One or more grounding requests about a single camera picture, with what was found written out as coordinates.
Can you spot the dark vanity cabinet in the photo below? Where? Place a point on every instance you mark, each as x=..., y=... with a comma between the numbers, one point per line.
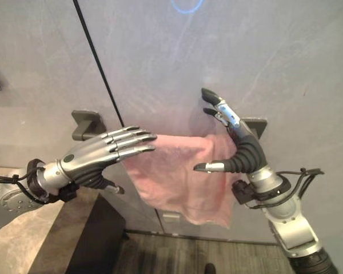
x=97, y=237

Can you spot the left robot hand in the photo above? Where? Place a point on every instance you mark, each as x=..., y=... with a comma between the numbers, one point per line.
x=83, y=160

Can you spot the dark robot foot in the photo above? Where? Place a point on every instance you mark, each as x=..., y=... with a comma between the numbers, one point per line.
x=210, y=269

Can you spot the pink towel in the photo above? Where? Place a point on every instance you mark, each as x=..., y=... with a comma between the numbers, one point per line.
x=185, y=177

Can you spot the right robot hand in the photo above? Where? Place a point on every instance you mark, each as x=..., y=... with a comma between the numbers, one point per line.
x=247, y=151

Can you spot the dark grey towel rail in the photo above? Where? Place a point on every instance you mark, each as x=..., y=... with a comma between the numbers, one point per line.
x=85, y=125

